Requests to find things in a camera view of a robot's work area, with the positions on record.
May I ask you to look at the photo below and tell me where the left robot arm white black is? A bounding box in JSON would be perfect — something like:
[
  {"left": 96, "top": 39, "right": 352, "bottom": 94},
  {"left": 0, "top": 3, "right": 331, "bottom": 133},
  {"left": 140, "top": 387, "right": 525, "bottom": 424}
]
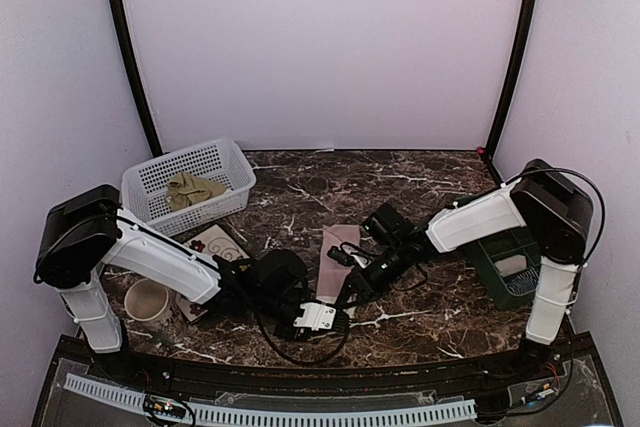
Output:
[{"left": 33, "top": 184, "right": 350, "bottom": 383}]

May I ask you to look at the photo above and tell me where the grey rolled cloth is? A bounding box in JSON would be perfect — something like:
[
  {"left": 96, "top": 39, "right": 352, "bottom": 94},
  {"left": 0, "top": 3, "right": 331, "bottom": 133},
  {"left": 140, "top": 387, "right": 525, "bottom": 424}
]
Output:
[{"left": 494, "top": 254, "right": 528, "bottom": 277}]

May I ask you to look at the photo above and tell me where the black frame post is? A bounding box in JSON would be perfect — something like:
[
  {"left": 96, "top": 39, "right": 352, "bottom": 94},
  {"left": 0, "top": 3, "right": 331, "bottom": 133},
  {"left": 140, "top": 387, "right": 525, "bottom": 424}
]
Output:
[
  {"left": 483, "top": 0, "right": 536, "bottom": 165},
  {"left": 108, "top": 0, "right": 163, "bottom": 158}
]

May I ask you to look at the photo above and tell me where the right black frame post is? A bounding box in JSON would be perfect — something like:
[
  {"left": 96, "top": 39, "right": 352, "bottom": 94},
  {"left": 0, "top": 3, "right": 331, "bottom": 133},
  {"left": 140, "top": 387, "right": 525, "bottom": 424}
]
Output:
[{"left": 483, "top": 0, "right": 536, "bottom": 165}]

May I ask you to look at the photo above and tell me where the white slotted cable duct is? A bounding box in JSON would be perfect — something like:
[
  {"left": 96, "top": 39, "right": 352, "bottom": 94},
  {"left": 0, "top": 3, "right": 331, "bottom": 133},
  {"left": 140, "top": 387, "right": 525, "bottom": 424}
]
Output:
[{"left": 63, "top": 374, "right": 478, "bottom": 427}]

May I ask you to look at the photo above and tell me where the olive green crumpled cloth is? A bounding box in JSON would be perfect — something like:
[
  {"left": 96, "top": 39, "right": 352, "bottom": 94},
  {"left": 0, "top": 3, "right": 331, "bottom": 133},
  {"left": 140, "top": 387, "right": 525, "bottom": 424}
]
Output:
[{"left": 165, "top": 172, "right": 229, "bottom": 212}]

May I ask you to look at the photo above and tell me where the black front table rail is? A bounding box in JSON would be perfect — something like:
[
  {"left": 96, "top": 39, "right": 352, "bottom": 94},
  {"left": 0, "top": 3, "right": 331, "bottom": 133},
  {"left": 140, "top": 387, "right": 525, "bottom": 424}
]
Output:
[{"left": 49, "top": 331, "right": 601, "bottom": 398}]

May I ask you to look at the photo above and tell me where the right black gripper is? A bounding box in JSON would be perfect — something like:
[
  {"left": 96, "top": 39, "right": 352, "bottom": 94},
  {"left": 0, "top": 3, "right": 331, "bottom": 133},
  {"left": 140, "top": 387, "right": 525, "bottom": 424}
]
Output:
[{"left": 336, "top": 242, "right": 409, "bottom": 310}]

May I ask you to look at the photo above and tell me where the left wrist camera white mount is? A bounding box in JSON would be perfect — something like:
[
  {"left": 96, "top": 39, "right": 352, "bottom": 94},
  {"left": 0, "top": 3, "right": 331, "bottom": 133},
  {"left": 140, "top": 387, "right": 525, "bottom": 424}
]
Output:
[{"left": 293, "top": 302, "right": 336, "bottom": 332}]

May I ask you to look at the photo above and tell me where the floral square ceramic plate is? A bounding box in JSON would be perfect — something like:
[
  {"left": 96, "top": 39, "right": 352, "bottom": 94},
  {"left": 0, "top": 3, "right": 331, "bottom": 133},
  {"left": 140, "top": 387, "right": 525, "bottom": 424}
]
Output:
[{"left": 174, "top": 223, "right": 251, "bottom": 324}]

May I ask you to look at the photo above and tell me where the white plastic mesh basket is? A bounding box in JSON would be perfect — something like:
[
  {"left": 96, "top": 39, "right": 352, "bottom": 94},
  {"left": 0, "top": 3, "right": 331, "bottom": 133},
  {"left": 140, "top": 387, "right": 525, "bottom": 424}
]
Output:
[{"left": 121, "top": 139, "right": 256, "bottom": 236}]

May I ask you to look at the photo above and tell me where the pink white underwear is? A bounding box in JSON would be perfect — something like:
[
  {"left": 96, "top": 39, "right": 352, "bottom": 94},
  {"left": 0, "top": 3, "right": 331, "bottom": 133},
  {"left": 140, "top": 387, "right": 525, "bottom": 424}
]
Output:
[{"left": 316, "top": 224, "right": 360, "bottom": 304}]

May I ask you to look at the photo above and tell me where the green divided organizer box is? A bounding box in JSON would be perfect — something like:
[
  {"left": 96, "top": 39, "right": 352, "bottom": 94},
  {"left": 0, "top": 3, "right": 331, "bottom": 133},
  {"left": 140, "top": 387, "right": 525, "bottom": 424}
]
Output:
[{"left": 452, "top": 194, "right": 544, "bottom": 311}]

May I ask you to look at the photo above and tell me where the black striped rolled cloth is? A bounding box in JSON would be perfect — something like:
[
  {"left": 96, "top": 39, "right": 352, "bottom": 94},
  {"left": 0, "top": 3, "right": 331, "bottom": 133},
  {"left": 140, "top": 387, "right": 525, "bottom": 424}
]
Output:
[{"left": 506, "top": 269, "right": 539, "bottom": 295}]

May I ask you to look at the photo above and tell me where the left black frame post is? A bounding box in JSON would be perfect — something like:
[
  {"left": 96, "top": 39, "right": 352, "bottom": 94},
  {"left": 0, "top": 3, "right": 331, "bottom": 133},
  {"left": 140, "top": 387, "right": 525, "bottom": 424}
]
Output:
[{"left": 108, "top": 0, "right": 163, "bottom": 158}]

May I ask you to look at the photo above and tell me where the beige floral mug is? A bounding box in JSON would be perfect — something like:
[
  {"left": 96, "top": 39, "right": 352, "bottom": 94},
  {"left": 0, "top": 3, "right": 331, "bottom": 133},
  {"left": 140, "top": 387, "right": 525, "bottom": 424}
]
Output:
[{"left": 124, "top": 279, "right": 185, "bottom": 341}]

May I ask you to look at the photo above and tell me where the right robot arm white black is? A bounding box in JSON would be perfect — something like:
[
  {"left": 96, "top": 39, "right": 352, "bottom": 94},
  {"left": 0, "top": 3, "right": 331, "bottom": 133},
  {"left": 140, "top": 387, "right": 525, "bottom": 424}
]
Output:
[{"left": 325, "top": 159, "right": 605, "bottom": 381}]

